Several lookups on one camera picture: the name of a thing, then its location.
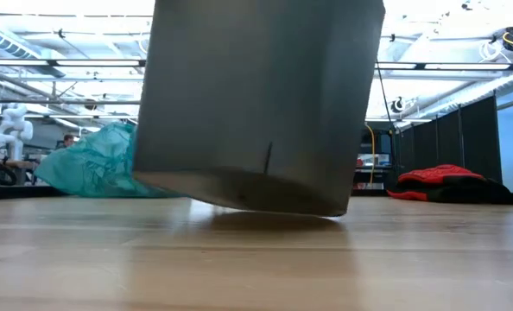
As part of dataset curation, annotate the red and black work glove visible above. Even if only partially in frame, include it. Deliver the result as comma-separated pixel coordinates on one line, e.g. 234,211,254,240
385,163,513,205

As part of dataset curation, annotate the black monitor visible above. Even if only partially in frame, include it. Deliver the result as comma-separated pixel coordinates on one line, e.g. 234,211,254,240
362,127,394,156

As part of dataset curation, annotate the black background desk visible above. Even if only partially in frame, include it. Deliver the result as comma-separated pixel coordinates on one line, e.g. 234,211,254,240
353,166,396,191

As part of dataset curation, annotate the background workbench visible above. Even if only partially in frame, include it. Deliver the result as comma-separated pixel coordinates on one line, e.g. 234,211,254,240
0,158,41,186

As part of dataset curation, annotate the long black hanging cable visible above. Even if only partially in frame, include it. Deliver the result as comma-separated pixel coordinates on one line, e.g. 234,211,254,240
375,60,396,130

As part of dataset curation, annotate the teal plastic trash bag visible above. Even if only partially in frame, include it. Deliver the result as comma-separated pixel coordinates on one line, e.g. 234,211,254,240
34,122,184,200

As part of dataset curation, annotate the yellow cable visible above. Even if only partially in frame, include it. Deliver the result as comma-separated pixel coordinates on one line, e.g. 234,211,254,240
364,123,377,187

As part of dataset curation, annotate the dark grey trash bin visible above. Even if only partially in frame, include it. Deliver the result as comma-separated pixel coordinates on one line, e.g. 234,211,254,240
132,0,387,219

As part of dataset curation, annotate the black partition screen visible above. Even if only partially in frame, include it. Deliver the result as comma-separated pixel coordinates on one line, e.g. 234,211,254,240
393,94,504,186

